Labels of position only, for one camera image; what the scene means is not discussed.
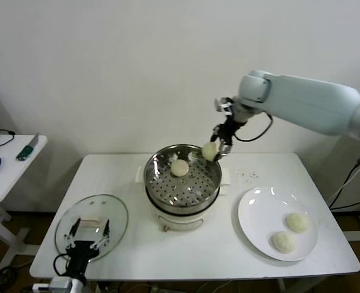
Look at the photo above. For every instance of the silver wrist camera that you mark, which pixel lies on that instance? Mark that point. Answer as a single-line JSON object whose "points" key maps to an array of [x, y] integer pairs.
{"points": [[60, 284], [224, 105]]}

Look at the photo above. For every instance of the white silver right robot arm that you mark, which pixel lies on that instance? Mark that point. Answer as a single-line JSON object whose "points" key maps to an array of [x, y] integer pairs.
{"points": [[305, 100]]}

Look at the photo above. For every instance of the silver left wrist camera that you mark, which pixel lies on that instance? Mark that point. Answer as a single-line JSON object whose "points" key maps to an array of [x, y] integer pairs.
{"points": [[60, 284]]}

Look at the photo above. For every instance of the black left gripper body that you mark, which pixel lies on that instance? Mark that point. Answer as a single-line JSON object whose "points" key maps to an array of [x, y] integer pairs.
{"points": [[80, 254]]}

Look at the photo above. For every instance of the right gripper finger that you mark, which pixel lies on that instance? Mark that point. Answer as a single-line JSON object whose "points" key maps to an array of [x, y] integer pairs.
{"points": [[216, 132], [227, 146]]}

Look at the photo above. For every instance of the stainless steel steamer basket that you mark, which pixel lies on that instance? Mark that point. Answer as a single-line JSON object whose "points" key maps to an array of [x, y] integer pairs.
{"points": [[204, 180]]}

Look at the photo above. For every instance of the white side table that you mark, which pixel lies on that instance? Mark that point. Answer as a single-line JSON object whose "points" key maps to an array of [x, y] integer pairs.
{"points": [[11, 177]]}

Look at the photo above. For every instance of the round glass pot lid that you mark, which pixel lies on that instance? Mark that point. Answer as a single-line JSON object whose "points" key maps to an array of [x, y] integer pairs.
{"points": [[115, 213]]}

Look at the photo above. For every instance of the white steamed baozi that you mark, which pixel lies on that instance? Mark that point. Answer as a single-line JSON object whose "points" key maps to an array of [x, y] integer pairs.
{"points": [[179, 168], [283, 242], [297, 222], [209, 152]]}

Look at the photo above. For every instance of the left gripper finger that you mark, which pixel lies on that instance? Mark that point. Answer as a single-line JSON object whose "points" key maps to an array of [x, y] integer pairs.
{"points": [[71, 233], [106, 232]]}

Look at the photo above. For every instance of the white round plate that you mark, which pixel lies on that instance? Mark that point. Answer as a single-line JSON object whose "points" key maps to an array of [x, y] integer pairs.
{"points": [[259, 213]]}

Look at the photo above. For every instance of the white electric cooker pot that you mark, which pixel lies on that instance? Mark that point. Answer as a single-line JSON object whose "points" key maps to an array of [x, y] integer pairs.
{"points": [[179, 222]]}

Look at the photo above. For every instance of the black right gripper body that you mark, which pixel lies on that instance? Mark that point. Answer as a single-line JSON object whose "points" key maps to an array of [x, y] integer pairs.
{"points": [[231, 126]]}

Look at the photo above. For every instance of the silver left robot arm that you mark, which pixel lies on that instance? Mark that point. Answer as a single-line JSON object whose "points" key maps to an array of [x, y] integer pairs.
{"points": [[79, 285]]}

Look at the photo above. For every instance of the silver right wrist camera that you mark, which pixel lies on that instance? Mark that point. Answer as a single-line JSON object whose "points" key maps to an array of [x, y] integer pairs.
{"points": [[224, 105]]}

